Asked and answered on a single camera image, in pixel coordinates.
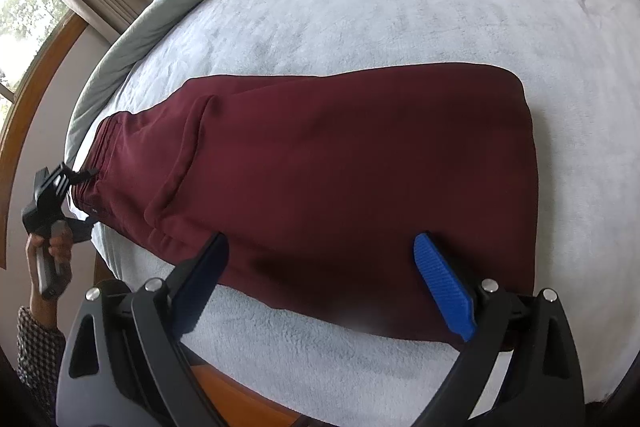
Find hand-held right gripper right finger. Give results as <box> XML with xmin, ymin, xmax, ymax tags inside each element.
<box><xmin>412</xmin><ymin>232</ymin><xmax>587</xmax><ymax>427</ymax></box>

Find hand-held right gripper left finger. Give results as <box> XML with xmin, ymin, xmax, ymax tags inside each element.
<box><xmin>55</xmin><ymin>232</ymin><xmax>231</xmax><ymax>427</ymax></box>

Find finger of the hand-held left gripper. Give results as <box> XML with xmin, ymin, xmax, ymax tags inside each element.
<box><xmin>34</xmin><ymin>161</ymin><xmax>101</xmax><ymax>194</ymax></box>
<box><xmin>61</xmin><ymin>215</ymin><xmax>102</xmax><ymax>245</ymax></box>

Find maroon pants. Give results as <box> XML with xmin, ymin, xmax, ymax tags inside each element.
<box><xmin>69</xmin><ymin>63</ymin><xmax>542</xmax><ymax>354</ymax></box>

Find person's left forearm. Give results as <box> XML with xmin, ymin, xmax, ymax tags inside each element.
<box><xmin>16</xmin><ymin>279</ymin><xmax>68</xmax><ymax>414</ymax></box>

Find person's left hand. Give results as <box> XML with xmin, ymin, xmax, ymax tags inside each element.
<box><xmin>25</xmin><ymin>226</ymin><xmax>75</xmax><ymax>294</ymax></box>

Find window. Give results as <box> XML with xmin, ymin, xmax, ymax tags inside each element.
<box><xmin>0</xmin><ymin>0</ymin><xmax>72</xmax><ymax>122</ymax></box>

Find wooden window frame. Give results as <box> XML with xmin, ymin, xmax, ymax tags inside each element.
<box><xmin>0</xmin><ymin>12</ymin><xmax>90</xmax><ymax>270</ymax></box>

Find wooden bed frame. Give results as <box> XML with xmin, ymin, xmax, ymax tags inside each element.
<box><xmin>94</xmin><ymin>252</ymin><xmax>303</xmax><ymax>427</ymax></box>

